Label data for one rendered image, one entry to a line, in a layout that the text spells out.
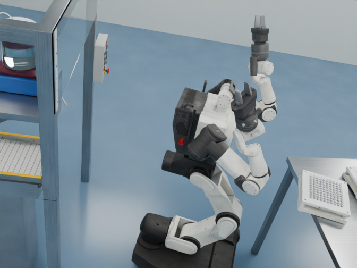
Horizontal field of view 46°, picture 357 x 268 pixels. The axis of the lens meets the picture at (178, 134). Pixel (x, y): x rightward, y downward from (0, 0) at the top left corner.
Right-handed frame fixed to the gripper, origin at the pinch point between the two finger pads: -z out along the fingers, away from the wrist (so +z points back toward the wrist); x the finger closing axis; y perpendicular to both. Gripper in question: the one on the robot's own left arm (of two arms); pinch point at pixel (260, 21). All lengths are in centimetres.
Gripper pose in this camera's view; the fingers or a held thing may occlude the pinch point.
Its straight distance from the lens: 219.6
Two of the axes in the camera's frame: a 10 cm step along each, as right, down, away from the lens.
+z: 0.7, 9.4, 3.3
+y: -9.5, 1.6, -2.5
